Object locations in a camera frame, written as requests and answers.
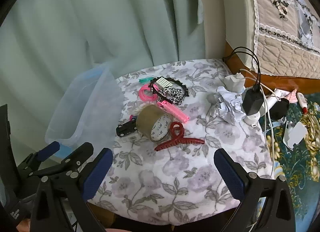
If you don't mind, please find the beige quilted bedspread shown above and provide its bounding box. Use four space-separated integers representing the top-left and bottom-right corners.
244 0 320 76

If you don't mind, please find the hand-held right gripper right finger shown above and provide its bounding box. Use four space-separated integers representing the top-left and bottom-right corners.
214 148 297 232

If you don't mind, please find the white red pen tube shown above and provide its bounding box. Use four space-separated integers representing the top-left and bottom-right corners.
296 92 308 114

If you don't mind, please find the black charger adapter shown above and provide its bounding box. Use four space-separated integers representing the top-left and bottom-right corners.
242 85 265 115

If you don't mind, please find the pale green curtain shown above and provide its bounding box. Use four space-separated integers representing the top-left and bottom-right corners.
0 0 208 172

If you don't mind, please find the white charging cable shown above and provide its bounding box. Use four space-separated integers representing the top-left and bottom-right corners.
260 89 278 180
239 69 278 97

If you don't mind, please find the white tissue paper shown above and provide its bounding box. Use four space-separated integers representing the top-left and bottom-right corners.
207 86 247 125

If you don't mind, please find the cream mattress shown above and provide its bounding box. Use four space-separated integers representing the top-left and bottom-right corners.
191 0 258 72

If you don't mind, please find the leopard print scrunchie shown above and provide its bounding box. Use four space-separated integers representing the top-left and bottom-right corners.
159 86 187 105

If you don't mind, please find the brown packing tape roll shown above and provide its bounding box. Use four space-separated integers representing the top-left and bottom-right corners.
136 104 173 143

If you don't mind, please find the floral fleece blanket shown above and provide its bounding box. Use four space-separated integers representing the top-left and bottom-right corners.
86 58 275 226

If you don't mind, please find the black braided cable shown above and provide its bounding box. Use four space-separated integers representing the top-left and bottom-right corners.
222 46 262 92

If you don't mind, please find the red claw hair clip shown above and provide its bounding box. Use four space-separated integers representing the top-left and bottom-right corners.
154 121 205 152

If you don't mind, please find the translucent plastic storage container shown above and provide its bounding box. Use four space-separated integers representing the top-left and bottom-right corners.
44 63 125 159

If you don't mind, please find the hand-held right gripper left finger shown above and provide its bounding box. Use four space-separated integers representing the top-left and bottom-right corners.
30 148 113 232

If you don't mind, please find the wooden bed frame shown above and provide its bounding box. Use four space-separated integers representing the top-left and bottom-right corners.
222 41 320 95

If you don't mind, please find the black scalloped headband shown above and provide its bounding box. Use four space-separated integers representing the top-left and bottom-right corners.
148 77 190 102

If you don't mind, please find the white power strip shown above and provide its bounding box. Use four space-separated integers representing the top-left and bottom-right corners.
244 94 269 128

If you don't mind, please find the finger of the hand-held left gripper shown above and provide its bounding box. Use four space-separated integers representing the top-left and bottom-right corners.
37 142 94 176
17 141 61 175

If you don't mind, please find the black round object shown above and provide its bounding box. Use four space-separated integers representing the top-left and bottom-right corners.
270 98 290 120

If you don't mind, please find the white card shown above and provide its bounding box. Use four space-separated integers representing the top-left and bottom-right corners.
283 121 308 150

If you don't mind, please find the pink ruffled object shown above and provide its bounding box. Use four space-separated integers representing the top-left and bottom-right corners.
286 90 298 104

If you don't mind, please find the dark green floral cloth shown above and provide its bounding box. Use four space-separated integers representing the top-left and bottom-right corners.
257 89 320 222

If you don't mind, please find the beige fluffy hair accessory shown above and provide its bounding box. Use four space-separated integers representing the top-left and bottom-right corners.
129 104 147 116

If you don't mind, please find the white charger adapter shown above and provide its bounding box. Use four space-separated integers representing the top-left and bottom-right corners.
224 73 247 94

